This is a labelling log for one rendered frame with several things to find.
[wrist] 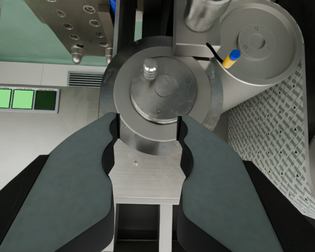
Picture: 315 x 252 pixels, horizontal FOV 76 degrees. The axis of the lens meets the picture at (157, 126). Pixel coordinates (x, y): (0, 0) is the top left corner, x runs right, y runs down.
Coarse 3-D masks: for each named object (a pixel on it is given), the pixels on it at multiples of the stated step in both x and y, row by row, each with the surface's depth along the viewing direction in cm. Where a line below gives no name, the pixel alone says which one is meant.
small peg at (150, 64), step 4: (144, 60) 20; (148, 60) 19; (152, 60) 19; (144, 64) 19; (148, 64) 19; (152, 64) 19; (156, 64) 19; (144, 68) 20; (148, 68) 19; (152, 68) 19; (156, 68) 20; (144, 72) 21; (148, 72) 20; (152, 72) 20; (156, 72) 21; (144, 76) 22; (148, 76) 21; (152, 76) 21
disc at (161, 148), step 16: (128, 48) 25; (144, 48) 25; (112, 64) 24; (208, 64) 25; (112, 80) 24; (112, 96) 24; (208, 112) 24; (128, 128) 23; (208, 128) 24; (128, 144) 23; (144, 144) 23; (160, 144) 23; (176, 144) 23
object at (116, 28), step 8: (120, 0) 27; (128, 0) 35; (120, 8) 27; (128, 8) 36; (120, 16) 27; (128, 16) 36; (120, 24) 27; (128, 24) 37; (120, 32) 28; (128, 32) 37; (120, 40) 28; (128, 40) 38; (120, 48) 28
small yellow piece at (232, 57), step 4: (208, 44) 22; (212, 48) 21; (212, 52) 21; (232, 52) 18; (236, 52) 18; (216, 56) 21; (228, 56) 19; (232, 56) 18; (236, 56) 18; (220, 60) 21; (224, 60) 20; (228, 60) 19; (232, 60) 19; (224, 64) 20; (228, 64) 19
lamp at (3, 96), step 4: (0, 92) 55; (4, 92) 55; (8, 92) 55; (0, 96) 55; (4, 96) 55; (8, 96) 55; (0, 100) 55; (4, 100) 55; (8, 100) 55; (0, 104) 55; (4, 104) 55; (8, 104) 55
